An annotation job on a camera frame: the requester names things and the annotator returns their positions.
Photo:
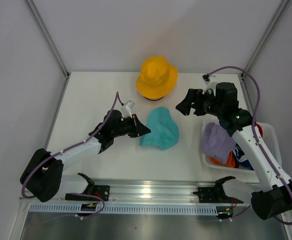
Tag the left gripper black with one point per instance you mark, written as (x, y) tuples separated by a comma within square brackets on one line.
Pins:
[(138, 128)]

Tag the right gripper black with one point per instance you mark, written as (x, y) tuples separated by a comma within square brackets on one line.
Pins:
[(185, 106)]

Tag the teal bucket hat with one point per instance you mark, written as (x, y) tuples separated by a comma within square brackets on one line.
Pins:
[(164, 131)]

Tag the yellow bucket hat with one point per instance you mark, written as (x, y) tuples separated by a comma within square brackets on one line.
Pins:
[(157, 77)]

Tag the lavender bucket hat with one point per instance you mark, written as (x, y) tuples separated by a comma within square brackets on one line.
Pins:
[(216, 142)]

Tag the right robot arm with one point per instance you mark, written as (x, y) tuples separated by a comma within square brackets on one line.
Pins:
[(273, 196)]

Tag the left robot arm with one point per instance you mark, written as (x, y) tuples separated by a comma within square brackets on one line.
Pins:
[(53, 163)]

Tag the blue cap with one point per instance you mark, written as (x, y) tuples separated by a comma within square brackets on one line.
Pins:
[(241, 158)]

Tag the orange bucket hat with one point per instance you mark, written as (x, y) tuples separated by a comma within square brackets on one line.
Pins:
[(230, 162)]

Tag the red hat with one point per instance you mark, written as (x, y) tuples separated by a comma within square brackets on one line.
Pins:
[(260, 130)]

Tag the white plastic basket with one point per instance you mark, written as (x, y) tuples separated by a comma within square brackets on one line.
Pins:
[(271, 141)]

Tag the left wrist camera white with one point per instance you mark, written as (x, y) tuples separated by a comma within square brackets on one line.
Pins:
[(126, 109)]

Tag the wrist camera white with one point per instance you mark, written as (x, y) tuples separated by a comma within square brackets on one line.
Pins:
[(210, 86), (126, 109)]

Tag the black wire hat stand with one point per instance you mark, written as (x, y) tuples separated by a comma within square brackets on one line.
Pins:
[(153, 99)]

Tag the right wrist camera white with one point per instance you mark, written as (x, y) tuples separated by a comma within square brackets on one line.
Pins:
[(210, 86)]

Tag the aluminium mounting rail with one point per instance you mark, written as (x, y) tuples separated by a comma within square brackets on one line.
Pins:
[(146, 191)]

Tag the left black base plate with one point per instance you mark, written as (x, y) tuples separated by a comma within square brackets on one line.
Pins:
[(100, 191)]

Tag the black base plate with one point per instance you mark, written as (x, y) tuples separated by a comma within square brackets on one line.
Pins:
[(213, 194), (100, 191)]

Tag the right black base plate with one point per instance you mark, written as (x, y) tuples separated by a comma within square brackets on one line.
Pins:
[(213, 194)]

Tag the right aluminium frame post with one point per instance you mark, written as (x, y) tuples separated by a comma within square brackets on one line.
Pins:
[(268, 32)]

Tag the aluminium frame post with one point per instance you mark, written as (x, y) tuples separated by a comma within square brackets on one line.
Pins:
[(39, 21), (268, 32)]

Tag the white slotted cable duct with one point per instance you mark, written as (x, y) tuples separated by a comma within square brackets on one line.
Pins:
[(109, 208)]

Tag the left aluminium frame post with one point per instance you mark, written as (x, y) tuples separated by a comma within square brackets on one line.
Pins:
[(39, 21)]

